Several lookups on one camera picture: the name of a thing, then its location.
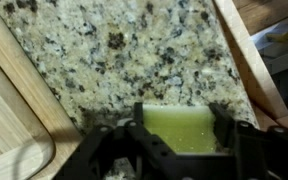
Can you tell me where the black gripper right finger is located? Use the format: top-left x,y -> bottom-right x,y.
208,101 -> 288,180

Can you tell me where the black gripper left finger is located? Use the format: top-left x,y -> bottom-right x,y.
53,101 -> 185,180

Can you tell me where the yellow-green sponge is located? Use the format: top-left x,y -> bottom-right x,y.
142,104 -> 218,155

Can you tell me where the white open cabinet door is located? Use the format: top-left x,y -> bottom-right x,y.
213,0 -> 288,119

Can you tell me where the large wooden cutting board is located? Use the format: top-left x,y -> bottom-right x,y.
0,0 -> 83,180

